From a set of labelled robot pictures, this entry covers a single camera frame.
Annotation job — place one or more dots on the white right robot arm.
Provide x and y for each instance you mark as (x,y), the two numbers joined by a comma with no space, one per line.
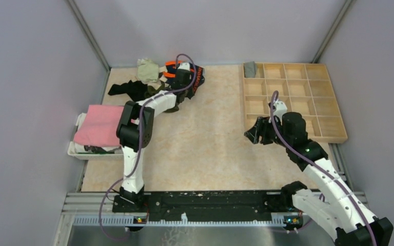
(336,193)

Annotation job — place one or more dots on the black underwear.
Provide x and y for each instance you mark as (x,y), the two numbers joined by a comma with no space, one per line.
(136,90)

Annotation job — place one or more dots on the white perforated plastic basket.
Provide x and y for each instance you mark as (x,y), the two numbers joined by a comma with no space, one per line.
(92,156)

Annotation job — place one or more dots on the navy orange underwear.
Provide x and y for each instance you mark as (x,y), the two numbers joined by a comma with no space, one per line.
(170,72)

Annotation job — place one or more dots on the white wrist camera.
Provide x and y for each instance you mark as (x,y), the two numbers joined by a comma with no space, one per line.
(184,66)
(279,108)

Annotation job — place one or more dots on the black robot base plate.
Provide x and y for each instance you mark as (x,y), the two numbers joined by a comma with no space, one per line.
(213,206)

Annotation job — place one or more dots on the dark green underwear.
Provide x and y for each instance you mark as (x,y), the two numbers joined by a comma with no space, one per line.
(151,91)

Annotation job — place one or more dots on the aluminium frame rail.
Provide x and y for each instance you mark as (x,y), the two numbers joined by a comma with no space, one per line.
(96,209)

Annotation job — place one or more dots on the grey underwear white waistband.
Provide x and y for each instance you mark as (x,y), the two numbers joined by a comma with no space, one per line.
(250,69)

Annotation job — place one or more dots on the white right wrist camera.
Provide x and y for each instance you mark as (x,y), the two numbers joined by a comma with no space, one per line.
(279,108)

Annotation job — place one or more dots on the light green underwear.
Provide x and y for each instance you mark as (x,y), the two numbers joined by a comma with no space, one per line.
(147,70)

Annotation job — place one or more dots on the wooden compartment tray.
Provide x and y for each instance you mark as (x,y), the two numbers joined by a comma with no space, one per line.
(304,88)

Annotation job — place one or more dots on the pink folded cloth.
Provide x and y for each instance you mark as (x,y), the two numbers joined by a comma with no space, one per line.
(99,126)

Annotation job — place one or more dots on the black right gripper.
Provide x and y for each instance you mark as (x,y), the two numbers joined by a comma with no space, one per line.
(260,129)

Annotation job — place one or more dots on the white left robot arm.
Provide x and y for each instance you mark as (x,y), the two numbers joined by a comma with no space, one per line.
(135,128)

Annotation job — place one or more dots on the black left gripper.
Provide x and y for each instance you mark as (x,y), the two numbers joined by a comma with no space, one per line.
(190,93)

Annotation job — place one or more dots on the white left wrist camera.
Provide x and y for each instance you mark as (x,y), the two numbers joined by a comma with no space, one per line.
(184,66)

